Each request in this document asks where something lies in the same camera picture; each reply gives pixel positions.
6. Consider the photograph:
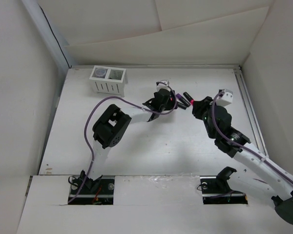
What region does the clear jar of paper clips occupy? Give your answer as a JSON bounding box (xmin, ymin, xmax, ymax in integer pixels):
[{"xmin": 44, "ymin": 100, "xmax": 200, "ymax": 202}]
[{"xmin": 93, "ymin": 68, "xmax": 107, "ymax": 78}]

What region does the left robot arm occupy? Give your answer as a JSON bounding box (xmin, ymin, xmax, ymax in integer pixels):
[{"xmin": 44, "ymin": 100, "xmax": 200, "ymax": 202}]
[{"xmin": 81, "ymin": 86, "xmax": 177, "ymax": 193}]

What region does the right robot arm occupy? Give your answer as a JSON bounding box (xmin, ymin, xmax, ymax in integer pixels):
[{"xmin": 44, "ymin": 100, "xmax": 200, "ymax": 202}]
[{"xmin": 192, "ymin": 93, "xmax": 293, "ymax": 225}]

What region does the purple highlighter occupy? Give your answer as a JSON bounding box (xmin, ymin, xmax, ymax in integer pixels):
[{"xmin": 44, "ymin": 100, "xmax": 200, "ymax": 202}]
[{"xmin": 176, "ymin": 93, "xmax": 190, "ymax": 107}]

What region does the orange highlighter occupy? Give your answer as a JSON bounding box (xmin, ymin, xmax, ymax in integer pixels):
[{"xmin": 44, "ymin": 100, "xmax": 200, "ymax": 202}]
[{"xmin": 177, "ymin": 102, "xmax": 187, "ymax": 110}]

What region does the pink highlighter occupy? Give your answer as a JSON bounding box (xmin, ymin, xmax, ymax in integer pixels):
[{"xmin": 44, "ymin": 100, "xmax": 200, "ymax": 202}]
[{"xmin": 183, "ymin": 92, "xmax": 194, "ymax": 105}]

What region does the white two-compartment organizer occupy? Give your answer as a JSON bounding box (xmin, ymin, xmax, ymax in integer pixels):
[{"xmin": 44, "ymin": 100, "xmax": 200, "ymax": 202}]
[{"xmin": 89, "ymin": 65, "xmax": 128, "ymax": 97}]

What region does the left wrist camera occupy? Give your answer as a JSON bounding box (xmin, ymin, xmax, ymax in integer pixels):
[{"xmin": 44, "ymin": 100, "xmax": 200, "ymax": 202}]
[{"xmin": 156, "ymin": 80, "xmax": 170, "ymax": 92}]

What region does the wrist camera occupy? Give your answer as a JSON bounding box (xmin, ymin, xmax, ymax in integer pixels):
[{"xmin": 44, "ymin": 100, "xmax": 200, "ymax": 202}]
[
  {"xmin": 156, "ymin": 80, "xmax": 170, "ymax": 92},
  {"xmin": 216, "ymin": 89, "xmax": 233, "ymax": 107}
]

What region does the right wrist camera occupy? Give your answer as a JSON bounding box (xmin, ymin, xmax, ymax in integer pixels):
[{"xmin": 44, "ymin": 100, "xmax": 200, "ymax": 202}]
[{"xmin": 216, "ymin": 89, "xmax": 233, "ymax": 107}]

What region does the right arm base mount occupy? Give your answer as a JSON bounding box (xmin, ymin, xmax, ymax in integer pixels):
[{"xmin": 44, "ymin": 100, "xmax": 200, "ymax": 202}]
[{"xmin": 196, "ymin": 167, "xmax": 248, "ymax": 205}]

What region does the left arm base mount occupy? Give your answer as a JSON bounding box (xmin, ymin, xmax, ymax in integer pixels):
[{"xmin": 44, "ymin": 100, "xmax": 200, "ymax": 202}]
[{"xmin": 68, "ymin": 175, "xmax": 115, "ymax": 205}]

